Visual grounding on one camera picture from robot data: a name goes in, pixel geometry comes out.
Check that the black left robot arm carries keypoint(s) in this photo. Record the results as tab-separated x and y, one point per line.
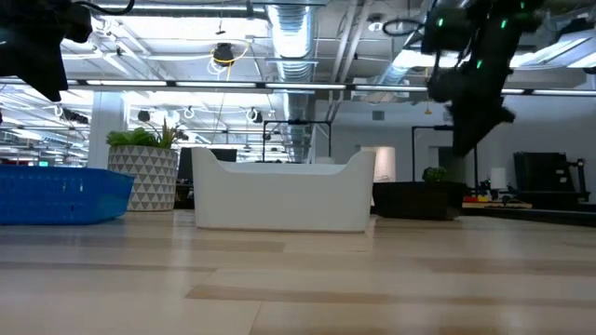
79	23

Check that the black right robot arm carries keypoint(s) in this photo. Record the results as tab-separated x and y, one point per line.
479	37

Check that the white plastic basket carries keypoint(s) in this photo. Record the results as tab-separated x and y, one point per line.
284	200

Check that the small green background plant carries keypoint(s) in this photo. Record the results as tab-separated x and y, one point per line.
434	174

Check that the silver ventilation duct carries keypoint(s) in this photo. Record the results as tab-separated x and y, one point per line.
293	42

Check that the black ceiling-hung device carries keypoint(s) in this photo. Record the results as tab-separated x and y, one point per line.
224	53

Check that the blue plastic mesh basket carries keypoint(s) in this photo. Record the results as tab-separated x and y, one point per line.
60	195

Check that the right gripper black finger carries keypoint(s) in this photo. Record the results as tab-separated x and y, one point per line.
464	142

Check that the black metal frame stand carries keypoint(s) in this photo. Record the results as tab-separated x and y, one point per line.
413	153

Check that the long horizontal light bar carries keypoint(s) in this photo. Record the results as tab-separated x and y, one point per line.
302	85

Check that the white building column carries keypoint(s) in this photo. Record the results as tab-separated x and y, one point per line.
108	130

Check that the black equipment rack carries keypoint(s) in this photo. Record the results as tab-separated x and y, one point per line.
540	177

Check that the black plastic mesh basket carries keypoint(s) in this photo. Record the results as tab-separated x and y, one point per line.
414	202

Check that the succulent in patterned white pot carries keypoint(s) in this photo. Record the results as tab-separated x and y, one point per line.
144	177

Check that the black monitor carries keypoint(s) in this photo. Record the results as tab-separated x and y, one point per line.
186	163

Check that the white cylinder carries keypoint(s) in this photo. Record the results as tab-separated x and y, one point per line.
498	178

